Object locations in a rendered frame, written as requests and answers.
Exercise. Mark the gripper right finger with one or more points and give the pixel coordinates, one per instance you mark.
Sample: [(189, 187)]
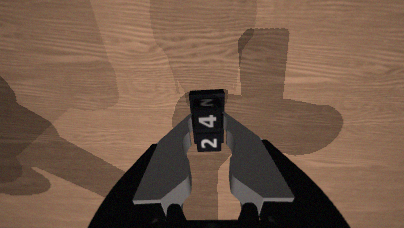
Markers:
[(283, 194)]

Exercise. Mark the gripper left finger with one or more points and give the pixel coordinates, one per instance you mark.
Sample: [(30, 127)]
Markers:
[(160, 177)]

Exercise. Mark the black cube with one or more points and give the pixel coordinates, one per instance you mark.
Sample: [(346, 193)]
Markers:
[(207, 115), (208, 141)]

